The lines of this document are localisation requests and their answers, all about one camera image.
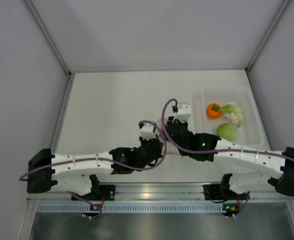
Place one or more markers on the aluminium frame rail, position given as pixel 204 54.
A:
pixel 43 29

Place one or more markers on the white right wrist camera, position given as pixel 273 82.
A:
pixel 182 112

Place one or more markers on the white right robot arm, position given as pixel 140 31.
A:
pixel 268 169

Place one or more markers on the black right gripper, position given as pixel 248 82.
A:
pixel 171 119

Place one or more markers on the white slotted cable duct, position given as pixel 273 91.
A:
pixel 132 208

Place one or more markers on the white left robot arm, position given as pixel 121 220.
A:
pixel 52 172

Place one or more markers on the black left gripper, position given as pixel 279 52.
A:
pixel 156 140

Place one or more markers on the white perforated plastic basket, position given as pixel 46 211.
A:
pixel 249 134

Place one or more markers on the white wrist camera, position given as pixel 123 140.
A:
pixel 182 112
pixel 147 131

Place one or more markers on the clear zip top bag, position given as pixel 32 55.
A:
pixel 171 149

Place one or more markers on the fake green apple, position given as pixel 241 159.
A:
pixel 227 131

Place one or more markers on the fake orange persimmon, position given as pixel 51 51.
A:
pixel 213 111

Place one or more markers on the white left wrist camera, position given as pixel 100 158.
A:
pixel 147 131

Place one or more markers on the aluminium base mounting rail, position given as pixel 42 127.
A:
pixel 157 192

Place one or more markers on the fake white cauliflower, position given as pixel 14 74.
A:
pixel 234 113

